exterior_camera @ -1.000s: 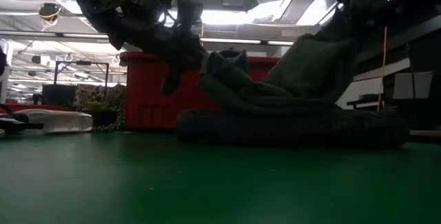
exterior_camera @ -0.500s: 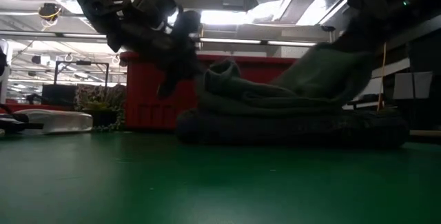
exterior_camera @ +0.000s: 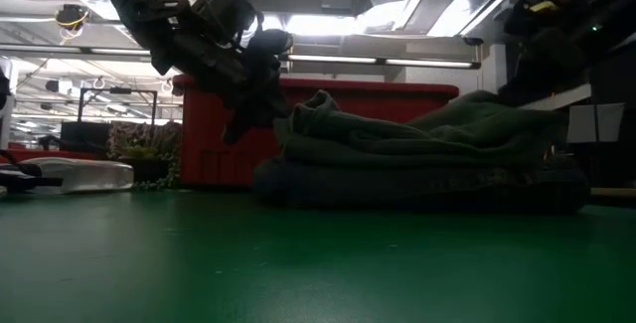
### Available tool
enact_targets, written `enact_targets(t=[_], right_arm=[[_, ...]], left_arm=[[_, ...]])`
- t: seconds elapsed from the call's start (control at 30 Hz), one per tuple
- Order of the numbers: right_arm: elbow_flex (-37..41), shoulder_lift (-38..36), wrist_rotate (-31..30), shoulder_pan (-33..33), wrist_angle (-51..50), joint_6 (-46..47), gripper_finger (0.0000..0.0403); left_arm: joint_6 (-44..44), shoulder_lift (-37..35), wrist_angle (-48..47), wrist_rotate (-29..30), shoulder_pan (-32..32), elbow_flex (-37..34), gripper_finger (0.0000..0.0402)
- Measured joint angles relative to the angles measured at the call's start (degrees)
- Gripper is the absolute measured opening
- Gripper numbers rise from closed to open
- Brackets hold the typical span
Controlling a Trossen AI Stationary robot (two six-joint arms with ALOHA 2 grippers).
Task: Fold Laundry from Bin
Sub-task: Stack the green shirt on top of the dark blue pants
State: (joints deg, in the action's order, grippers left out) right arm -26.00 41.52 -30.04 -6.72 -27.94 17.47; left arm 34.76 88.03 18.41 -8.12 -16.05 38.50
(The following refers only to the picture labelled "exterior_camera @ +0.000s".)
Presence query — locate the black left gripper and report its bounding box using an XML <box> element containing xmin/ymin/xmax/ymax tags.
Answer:
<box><xmin>148</xmin><ymin>28</ymin><xmax>294</xmax><ymax>146</ymax></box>

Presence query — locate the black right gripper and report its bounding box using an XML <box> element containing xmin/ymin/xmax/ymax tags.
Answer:
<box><xmin>498</xmin><ymin>25</ymin><xmax>588</xmax><ymax>109</ymax></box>

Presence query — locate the dark green button shirt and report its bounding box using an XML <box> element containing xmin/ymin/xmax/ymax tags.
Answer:
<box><xmin>272</xmin><ymin>88</ymin><xmax>565</xmax><ymax>171</ymax></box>

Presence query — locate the red plastic laundry bin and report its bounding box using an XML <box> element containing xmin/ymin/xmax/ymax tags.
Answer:
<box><xmin>172</xmin><ymin>74</ymin><xmax>461</xmax><ymax>190</ymax></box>

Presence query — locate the small yellow tag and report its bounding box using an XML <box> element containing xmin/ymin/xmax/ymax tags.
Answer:
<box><xmin>529</xmin><ymin>0</ymin><xmax>560</xmax><ymax>14</ymax></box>

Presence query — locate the long ceiling light strip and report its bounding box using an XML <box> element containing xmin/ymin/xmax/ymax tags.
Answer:
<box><xmin>0</xmin><ymin>43</ymin><xmax>482</xmax><ymax>70</ymax></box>

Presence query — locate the flat silver ceiling panel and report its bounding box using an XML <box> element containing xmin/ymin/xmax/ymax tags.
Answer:
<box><xmin>404</xmin><ymin>0</ymin><xmax>508</xmax><ymax>39</ymax></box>

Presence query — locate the small potted succulent plant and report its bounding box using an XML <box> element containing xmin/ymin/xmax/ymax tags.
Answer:
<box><xmin>116</xmin><ymin>133</ymin><xmax>184</xmax><ymax>191</ymax></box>

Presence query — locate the green table mat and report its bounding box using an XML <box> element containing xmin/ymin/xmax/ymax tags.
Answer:
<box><xmin>0</xmin><ymin>187</ymin><xmax>636</xmax><ymax>323</ymax></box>

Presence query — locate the black monitor box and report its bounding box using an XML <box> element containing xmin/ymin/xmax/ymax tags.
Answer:
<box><xmin>59</xmin><ymin>121</ymin><xmax>113</xmax><ymax>156</ymax></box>

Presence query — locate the clear package with orange label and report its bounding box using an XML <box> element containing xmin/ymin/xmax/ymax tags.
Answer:
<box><xmin>22</xmin><ymin>157</ymin><xmax>135</xmax><ymax>195</ymax></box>

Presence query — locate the red background table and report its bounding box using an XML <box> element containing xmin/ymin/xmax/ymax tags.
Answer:
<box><xmin>0</xmin><ymin>148</ymin><xmax>108</xmax><ymax>163</ymax></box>

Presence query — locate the small black stand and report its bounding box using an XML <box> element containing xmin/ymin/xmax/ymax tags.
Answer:
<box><xmin>0</xmin><ymin>149</ymin><xmax>65</xmax><ymax>194</ymax></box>

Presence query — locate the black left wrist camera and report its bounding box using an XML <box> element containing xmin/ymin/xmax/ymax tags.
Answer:
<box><xmin>192</xmin><ymin>0</ymin><xmax>260</xmax><ymax>47</ymax></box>

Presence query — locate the black gantry frame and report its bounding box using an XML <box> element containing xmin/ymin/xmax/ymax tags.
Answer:
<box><xmin>77</xmin><ymin>86</ymin><xmax>159</xmax><ymax>125</ymax></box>

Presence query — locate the yellow black cable reel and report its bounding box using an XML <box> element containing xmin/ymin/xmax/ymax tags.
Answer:
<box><xmin>54</xmin><ymin>3</ymin><xmax>90</xmax><ymax>31</ymax></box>

